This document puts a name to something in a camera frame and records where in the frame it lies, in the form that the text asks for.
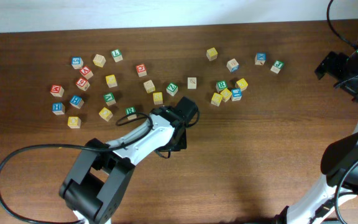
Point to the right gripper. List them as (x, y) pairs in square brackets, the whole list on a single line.
[(328, 65)]

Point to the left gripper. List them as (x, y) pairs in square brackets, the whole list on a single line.
[(182, 144)]

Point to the green r block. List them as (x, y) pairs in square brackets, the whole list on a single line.
[(221, 85), (130, 113)]

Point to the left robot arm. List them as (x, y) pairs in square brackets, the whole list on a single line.
[(97, 181)]

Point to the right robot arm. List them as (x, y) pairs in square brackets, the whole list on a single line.
[(338, 182)]

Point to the yellow S block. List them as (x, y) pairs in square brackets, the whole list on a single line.
[(158, 98)]

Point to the yellow block lower cluster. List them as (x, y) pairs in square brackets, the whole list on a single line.
[(216, 99)]

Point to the yellow block cluster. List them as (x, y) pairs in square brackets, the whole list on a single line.
[(226, 94), (216, 99)]

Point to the plain wood block centre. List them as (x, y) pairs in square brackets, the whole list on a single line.
[(149, 86)]

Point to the yellow block middle cluster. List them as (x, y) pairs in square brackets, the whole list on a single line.
[(226, 94)]

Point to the green J block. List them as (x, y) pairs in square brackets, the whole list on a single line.
[(277, 66)]

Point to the blue block cluster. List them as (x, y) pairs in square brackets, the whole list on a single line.
[(236, 94)]

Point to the yellow O block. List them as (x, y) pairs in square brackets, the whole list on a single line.
[(106, 114)]

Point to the red Q block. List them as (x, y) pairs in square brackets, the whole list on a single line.
[(141, 70)]

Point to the green V block left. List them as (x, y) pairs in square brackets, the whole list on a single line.
[(109, 99)]

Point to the blue X block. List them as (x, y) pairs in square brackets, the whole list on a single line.
[(260, 58)]

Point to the yellow block upper left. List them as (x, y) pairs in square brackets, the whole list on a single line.
[(111, 81)]

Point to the yellow block top right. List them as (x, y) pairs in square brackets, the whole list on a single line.
[(212, 54)]

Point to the wood block blue side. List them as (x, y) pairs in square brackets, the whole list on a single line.
[(232, 65)]

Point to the green L block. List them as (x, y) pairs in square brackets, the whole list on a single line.
[(117, 55)]

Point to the yellow D block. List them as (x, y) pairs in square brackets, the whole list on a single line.
[(74, 122)]

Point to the blue H block tilted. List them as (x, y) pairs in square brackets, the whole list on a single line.
[(76, 101)]

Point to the red 6 block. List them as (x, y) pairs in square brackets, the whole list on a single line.
[(82, 84)]

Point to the plain wood yellow block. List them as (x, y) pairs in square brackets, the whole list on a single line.
[(99, 60)]

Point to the red A block left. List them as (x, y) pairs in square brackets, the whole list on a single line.
[(86, 72)]

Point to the blue 5 block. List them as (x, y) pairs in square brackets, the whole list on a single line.
[(77, 63)]

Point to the red M block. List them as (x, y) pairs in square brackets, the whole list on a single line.
[(57, 90)]

